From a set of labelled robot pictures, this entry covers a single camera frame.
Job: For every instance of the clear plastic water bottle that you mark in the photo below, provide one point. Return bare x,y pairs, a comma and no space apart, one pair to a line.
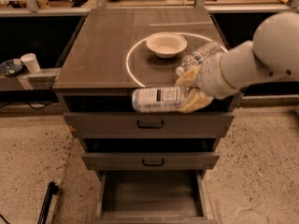
197,57

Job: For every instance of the bottom grey drawer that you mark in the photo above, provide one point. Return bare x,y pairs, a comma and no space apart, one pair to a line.
151,197

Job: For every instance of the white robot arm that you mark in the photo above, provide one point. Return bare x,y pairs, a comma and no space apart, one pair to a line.
272,54

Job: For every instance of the middle grey drawer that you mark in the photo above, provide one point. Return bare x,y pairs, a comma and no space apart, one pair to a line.
150,161

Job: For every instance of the grey drawer cabinet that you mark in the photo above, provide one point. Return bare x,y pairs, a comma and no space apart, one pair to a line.
109,60

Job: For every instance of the dark round dish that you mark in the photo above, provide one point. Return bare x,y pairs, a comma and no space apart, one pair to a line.
11,68

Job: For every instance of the white paper cup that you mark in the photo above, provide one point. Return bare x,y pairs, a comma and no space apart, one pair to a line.
31,63

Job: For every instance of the metal side rail left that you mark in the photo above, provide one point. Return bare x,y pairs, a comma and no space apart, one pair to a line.
26,81

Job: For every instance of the black bar on floor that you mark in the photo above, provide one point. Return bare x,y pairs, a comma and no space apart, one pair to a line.
52,190

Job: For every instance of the grey drawer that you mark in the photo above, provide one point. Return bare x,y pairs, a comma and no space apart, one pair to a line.
150,161
151,197
151,125

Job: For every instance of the top grey drawer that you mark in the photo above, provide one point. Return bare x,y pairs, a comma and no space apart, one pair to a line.
151,125

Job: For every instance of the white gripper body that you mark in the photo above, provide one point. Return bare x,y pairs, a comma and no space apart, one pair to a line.
209,76

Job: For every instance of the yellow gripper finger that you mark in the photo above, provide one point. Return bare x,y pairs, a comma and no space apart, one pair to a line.
189,78
194,99

